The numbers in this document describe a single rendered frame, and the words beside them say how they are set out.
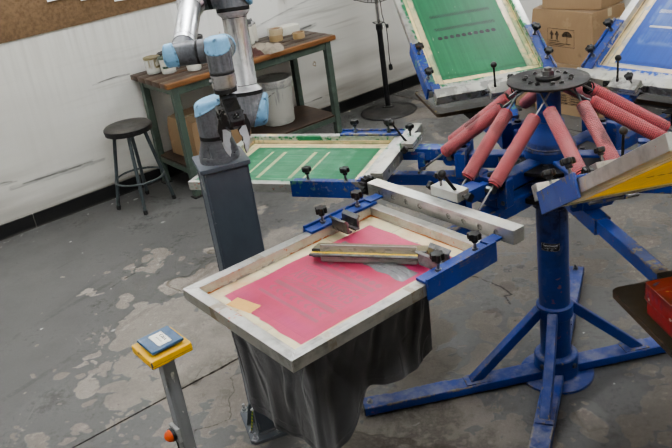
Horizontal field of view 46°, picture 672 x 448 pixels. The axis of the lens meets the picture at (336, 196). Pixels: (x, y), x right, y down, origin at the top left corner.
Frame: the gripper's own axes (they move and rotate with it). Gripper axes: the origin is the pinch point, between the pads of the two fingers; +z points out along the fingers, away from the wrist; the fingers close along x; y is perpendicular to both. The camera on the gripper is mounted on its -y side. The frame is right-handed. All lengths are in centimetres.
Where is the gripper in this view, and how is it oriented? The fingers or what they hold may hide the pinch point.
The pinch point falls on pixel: (238, 151)
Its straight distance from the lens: 245.8
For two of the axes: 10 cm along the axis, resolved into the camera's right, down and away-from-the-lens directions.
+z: 1.3, 9.1, 3.9
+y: -3.3, -3.3, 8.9
